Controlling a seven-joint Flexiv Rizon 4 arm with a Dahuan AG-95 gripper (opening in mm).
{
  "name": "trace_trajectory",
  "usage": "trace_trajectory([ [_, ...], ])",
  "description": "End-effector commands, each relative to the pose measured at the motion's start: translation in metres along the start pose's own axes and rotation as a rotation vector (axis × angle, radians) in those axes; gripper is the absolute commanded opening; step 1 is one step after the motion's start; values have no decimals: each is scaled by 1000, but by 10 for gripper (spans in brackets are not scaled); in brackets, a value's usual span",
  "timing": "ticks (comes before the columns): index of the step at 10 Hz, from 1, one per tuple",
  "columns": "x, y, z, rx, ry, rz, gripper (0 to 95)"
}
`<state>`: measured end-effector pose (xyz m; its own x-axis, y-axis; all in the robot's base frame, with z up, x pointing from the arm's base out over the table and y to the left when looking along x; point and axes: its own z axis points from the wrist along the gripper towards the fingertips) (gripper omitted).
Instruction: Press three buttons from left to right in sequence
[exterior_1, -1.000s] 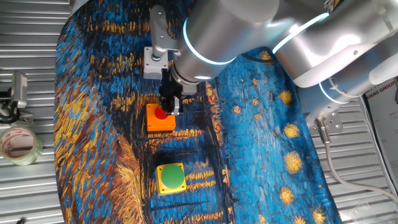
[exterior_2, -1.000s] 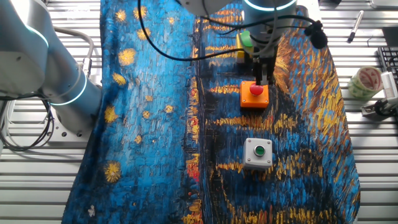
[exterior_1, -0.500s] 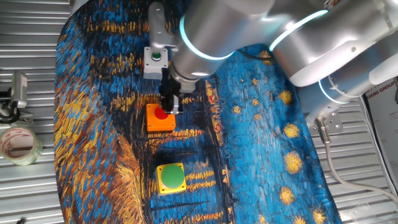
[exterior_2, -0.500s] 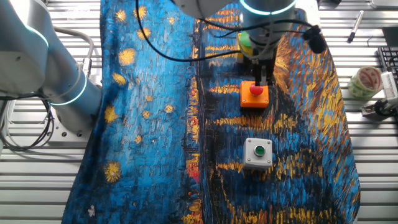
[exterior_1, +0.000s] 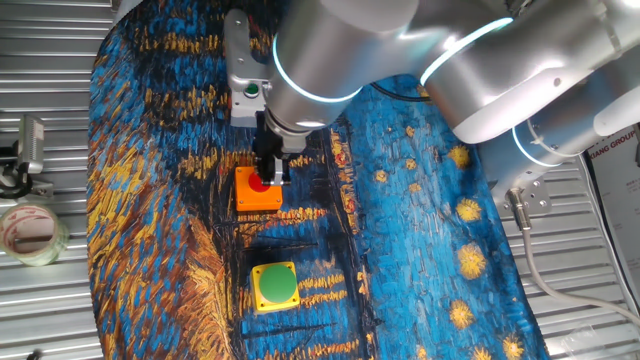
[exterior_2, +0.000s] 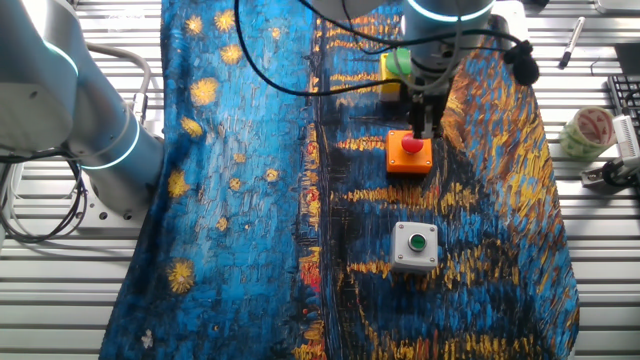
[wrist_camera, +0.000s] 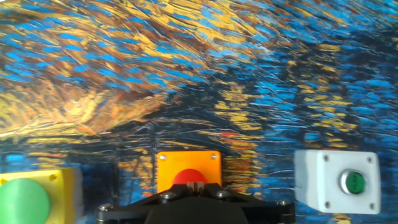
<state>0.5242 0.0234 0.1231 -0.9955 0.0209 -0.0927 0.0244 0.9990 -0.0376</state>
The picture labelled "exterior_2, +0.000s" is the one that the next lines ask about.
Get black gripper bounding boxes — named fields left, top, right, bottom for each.
left=406, top=92, right=449, bottom=141

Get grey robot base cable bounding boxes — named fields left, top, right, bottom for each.
left=89, top=43, right=153, bottom=124

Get black flat device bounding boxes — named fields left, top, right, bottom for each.
left=613, top=43, right=640, bottom=76

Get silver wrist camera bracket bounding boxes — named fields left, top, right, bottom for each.
left=492, top=0, right=530, bottom=51

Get starry night painted cloth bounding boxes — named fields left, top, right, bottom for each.
left=98, top=0, right=581, bottom=360

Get yellow box large green button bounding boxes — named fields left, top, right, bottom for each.
left=379, top=47, right=414, bottom=101

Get black keyboard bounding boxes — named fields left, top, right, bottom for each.
left=606, top=74, right=640, bottom=132

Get thick black cable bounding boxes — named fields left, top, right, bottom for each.
left=233, top=0, right=524, bottom=98

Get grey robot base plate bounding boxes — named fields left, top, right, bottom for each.
left=74, top=172, right=166, bottom=236

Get black cable bundle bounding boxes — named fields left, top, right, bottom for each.
left=0, top=147, right=90, bottom=246

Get clear tape roll red print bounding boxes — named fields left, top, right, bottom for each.
left=558, top=105, right=617, bottom=162

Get orange box red mushroom button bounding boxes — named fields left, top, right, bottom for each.
left=384, top=129, right=434, bottom=175

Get grey flat device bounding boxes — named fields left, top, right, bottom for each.
left=594, top=0, right=640, bottom=15

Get white box small green button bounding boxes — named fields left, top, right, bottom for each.
left=389, top=221, right=440, bottom=275

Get thin black cable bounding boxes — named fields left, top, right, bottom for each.
left=342, top=0, right=406, bottom=57

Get silver black pen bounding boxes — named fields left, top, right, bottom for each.
left=557, top=16, right=587, bottom=70

